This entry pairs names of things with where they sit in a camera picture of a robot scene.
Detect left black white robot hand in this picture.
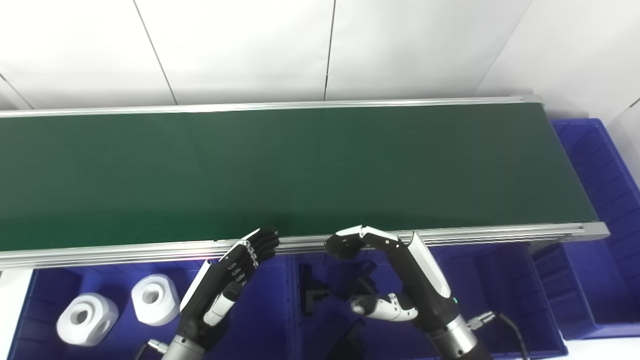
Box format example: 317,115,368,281
177,227,281,346

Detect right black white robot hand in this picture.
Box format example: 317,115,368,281
324,225,461,333

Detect black flanged part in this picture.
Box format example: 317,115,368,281
299,263,331,316
342,260,379,301
327,320,368,360

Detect white block part with holes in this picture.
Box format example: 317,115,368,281
131,274,181,327
56,293,120,347

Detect blue bin with black parts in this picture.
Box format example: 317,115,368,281
290,242,568,360

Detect blue bin with white parts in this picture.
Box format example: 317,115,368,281
5,257,301,360

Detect green conveyor belt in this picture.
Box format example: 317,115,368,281
0,95,611,271
0,102,599,252

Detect empty blue bin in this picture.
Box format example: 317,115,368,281
530,118,640,341

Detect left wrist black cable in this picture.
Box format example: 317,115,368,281
134,339,171,360

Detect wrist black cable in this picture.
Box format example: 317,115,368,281
467,311,531,360
134,339,171,360

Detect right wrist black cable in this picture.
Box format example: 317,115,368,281
467,311,531,360

